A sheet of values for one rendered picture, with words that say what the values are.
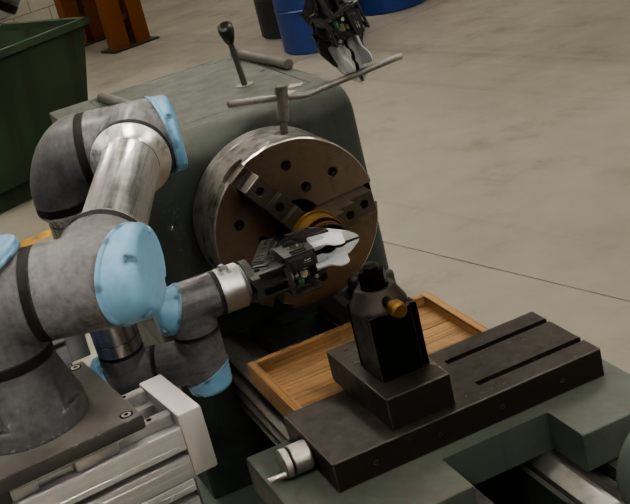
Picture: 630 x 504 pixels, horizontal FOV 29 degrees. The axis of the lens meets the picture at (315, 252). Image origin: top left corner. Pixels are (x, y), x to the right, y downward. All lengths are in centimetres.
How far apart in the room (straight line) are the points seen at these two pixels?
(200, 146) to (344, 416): 71
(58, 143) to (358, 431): 60
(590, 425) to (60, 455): 71
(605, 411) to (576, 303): 245
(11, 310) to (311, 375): 77
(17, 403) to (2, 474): 8
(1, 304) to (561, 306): 294
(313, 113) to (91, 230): 96
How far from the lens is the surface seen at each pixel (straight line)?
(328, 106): 236
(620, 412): 175
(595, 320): 406
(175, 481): 161
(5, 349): 148
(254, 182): 211
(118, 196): 159
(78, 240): 145
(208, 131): 230
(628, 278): 431
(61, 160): 183
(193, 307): 195
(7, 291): 145
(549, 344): 185
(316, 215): 210
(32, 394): 150
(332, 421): 177
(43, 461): 148
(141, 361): 202
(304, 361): 215
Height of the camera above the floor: 182
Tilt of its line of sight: 21 degrees down
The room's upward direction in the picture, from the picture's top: 14 degrees counter-clockwise
